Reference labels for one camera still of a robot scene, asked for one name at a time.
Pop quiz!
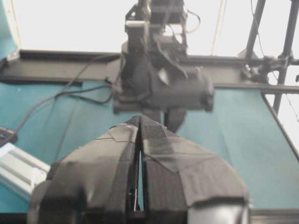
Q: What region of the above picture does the black hub power cable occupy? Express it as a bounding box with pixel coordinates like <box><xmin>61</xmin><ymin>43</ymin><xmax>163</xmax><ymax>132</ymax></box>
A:
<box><xmin>13</xmin><ymin>55</ymin><xmax>121</xmax><ymax>135</ymax></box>

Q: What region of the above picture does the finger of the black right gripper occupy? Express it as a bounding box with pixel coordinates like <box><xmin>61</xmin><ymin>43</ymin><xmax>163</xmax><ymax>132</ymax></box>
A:
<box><xmin>164</xmin><ymin>108</ymin><xmax>187</xmax><ymax>133</ymax></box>
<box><xmin>142</xmin><ymin>109</ymin><xmax>161</xmax><ymax>123</ymax></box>

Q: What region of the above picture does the black frame beam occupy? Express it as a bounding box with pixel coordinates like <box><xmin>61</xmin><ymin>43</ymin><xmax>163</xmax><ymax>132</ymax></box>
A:
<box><xmin>0</xmin><ymin>50</ymin><xmax>299</xmax><ymax>94</ymax></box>

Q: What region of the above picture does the aluminium extrusion rail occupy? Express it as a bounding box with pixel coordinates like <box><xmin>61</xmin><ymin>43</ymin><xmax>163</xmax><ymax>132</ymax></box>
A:
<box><xmin>0</xmin><ymin>143</ymin><xmax>50</xmax><ymax>201</ymax></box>

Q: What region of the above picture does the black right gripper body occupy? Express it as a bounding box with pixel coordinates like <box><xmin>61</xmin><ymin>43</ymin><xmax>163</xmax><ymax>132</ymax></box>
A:
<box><xmin>113</xmin><ymin>56</ymin><xmax>214</xmax><ymax>113</ymax></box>

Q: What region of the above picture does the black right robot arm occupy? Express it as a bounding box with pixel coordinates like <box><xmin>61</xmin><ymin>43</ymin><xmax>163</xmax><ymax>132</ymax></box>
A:
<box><xmin>112</xmin><ymin>0</ymin><xmax>214</xmax><ymax>132</ymax></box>

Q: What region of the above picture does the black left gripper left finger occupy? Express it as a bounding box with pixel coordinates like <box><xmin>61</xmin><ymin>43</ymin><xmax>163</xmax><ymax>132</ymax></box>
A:
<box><xmin>27</xmin><ymin>116</ymin><xmax>140</xmax><ymax>224</ymax></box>

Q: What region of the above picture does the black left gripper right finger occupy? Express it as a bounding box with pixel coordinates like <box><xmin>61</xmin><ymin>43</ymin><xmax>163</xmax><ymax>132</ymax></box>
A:
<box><xmin>139</xmin><ymin>116</ymin><xmax>250</xmax><ymax>224</ymax></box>

